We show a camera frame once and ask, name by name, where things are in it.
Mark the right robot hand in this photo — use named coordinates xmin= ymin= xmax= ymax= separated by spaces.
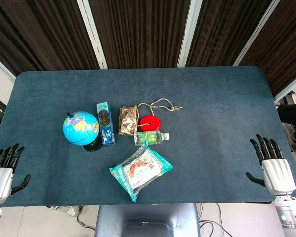
xmin=245 ymin=134 xmax=296 ymax=197

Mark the red disc with hole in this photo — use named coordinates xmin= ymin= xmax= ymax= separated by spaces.
xmin=139 ymin=114 xmax=161 ymax=132

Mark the blue globe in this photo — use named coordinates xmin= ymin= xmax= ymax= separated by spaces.
xmin=62 ymin=111 xmax=103 ymax=152

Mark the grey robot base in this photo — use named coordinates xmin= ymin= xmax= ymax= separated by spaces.
xmin=94 ymin=203 xmax=202 ymax=237

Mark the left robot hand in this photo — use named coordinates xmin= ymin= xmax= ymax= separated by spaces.
xmin=0 ymin=143 xmax=31 ymax=204

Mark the brown patterned snack pack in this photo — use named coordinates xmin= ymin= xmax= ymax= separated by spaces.
xmin=118 ymin=105 xmax=138 ymax=136

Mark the white partition post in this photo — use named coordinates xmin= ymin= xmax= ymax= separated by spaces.
xmin=233 ymin=0 xmax=282 ymax=66
xmin=76 ymin=0 xmax=108 ymax=70
xmin=177 ymin=0 xmax=203 ymax=68

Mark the braided beige string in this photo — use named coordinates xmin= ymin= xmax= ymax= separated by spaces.
xmin=135 ymin=98 xmax=183 ymax=129

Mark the white sneaker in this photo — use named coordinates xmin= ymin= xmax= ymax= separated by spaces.
xmin=53 ymin=205 xmax=80 ymax=218

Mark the teal clear snack bag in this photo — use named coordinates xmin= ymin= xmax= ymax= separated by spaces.
xmin=109 ymin=140 xmax=174 ymax=203

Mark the blue cookie box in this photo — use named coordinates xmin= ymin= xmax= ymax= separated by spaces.
xmin=96 ymin=101 xmax=116 ymax=147

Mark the clear bottle with green label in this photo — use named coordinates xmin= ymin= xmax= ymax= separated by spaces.
xmin=134 ymin=131 xmax=170 ymax=146

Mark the black cable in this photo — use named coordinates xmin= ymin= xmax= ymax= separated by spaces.
xmin=198 ymin=203 xmax=237 ymax=237

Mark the blue table cloth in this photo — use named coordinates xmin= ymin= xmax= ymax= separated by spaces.
xmin=0 ymin=65 xmax=296 ymax=207

